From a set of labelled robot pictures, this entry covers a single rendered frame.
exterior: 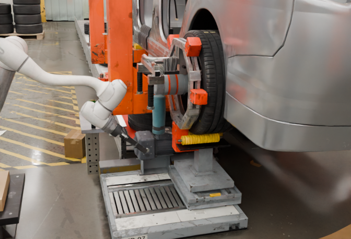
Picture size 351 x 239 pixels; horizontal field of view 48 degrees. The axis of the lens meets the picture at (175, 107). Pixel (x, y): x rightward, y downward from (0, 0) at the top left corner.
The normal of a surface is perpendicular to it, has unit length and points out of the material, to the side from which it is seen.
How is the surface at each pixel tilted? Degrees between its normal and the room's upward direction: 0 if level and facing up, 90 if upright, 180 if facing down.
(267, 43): 90
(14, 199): 0
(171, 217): 0
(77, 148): 90
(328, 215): 0
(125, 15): 90
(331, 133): 104
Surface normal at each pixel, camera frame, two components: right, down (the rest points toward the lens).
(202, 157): 0.27, 0.29
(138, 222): 0.03, -0.95
